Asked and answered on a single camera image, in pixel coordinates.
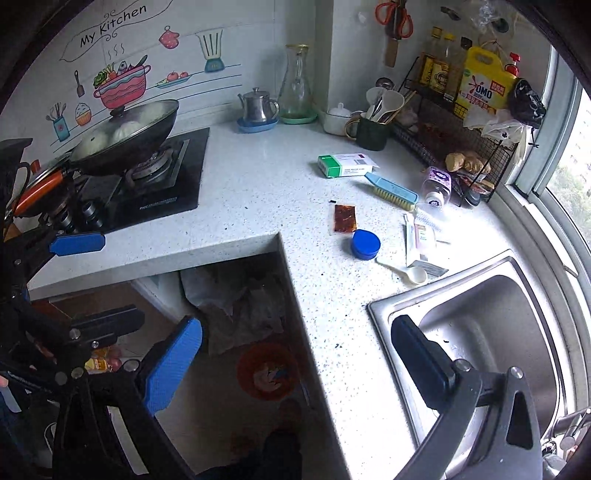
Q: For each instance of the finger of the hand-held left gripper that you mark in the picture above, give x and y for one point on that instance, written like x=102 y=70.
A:
x=115 y=318
x=76 y=243

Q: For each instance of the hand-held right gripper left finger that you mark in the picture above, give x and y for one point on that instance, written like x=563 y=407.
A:
x=173 y=364

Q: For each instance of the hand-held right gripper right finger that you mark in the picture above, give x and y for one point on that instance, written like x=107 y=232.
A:
x=422 y=364

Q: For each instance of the red bin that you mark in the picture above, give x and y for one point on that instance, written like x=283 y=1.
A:
x=247 y=369

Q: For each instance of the yellow and pink packet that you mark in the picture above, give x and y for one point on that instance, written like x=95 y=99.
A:
x=99 y=364

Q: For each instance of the grey plastic bag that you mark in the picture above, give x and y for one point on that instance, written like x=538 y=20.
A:
x=231 y=300

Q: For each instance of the steel sink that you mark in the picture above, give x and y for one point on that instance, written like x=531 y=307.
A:
x=498 y=323

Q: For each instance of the black gas stove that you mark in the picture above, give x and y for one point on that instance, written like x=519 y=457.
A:
x=152 y=198

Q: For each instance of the white plastic spoon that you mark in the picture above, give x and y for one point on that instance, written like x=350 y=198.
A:
x=418 y=275

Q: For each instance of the grey sachet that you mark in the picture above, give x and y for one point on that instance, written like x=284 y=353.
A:
x=431 y=268

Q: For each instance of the black wok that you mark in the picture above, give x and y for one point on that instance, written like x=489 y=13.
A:
x=138 y=156

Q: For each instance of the glass wok lid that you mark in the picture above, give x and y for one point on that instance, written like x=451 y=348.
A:
x=129 y=122

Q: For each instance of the blue round lid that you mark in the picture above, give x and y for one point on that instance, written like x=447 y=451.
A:
x=364 y=242

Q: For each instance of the steel faucet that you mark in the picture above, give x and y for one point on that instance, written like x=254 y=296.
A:
x=570 y=427

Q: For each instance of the brown sauce packet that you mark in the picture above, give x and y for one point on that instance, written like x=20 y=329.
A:
x=344 y=219

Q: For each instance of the dark round lid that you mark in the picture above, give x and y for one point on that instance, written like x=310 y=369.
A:
x=472 y=198

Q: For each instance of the blue scrubbing brush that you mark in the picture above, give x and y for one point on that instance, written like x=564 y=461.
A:
x=390 y=187

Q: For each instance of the purple label juice bottle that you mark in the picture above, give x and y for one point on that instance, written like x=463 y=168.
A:
x=438 y=180

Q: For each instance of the red snack packet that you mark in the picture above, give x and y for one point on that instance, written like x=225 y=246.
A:
x=485 y=185

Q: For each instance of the ginger root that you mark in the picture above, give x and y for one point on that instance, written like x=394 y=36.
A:
x=475 y=165
x=455 y=161

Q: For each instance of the blue saucer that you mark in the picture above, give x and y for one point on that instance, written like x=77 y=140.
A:
x=249 y=127

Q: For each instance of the green and white box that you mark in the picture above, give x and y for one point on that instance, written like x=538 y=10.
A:
x=341 y=166

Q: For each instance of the steel teapot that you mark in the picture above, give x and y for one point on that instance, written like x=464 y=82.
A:
x=256 y=106

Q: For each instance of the dark mug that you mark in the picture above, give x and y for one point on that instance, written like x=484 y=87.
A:
x=371 y=136

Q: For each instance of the white plastic bag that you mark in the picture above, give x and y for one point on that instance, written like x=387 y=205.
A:
x=498 y=127

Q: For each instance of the green saucer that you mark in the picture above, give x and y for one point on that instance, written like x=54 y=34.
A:
x=300 y=120

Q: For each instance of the white lidded pot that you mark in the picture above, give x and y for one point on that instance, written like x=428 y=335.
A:
x=339 y=120

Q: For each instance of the white rice paddle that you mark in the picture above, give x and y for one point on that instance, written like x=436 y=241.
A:
x=392 y=104

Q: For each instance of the glass carafe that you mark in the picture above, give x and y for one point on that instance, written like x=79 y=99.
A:
x=295 y=92

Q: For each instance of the black plastic bag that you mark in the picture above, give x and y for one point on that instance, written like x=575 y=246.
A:
x=526 y=104

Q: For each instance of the yellow detergent bottle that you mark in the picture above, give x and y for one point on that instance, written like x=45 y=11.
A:
x=485 y=87

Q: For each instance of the dark sauce bottle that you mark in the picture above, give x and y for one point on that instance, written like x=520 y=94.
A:
x=449 y=69
x=431 y=69

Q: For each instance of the red pump bottle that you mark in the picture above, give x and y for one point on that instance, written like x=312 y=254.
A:
x=513 y=67

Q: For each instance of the clear hanging plastic bag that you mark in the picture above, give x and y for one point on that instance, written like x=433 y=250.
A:
x=491 y=16

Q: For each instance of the kitchen wall sticker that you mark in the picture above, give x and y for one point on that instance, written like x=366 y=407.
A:
x=124 y=87

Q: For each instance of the window frame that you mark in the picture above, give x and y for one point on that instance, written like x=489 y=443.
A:
x=554 y=97

